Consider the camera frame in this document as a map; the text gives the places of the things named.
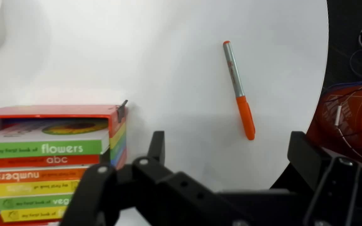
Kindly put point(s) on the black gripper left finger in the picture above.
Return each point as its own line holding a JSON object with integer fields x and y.
{"x": 156, "y": 192}

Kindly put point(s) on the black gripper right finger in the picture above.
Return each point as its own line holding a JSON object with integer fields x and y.
{"x": 344, "y": 192}

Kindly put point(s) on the orange and grey marker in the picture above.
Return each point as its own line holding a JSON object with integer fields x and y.
{"x": 245, "y": 113}

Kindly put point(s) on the orange bucket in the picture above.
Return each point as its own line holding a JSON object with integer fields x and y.
{"x": 352, "y": 120}

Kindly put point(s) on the red abc board book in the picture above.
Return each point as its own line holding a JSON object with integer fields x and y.
{"x": 43, "y": 160}

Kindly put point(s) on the green flowers board book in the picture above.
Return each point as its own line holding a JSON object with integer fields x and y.
{"x": 43, "y": 142}

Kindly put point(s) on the green vegetables board book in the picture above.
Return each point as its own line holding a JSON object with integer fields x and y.
{"x": 30, "y": 202}

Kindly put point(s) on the orange numbers board book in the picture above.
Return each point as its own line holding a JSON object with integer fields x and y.
{"x": 30, "y": 174}

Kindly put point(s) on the yellow board book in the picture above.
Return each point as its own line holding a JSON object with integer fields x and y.
{"x": 30, "y": 213}
{"x": 25, "y": 188}

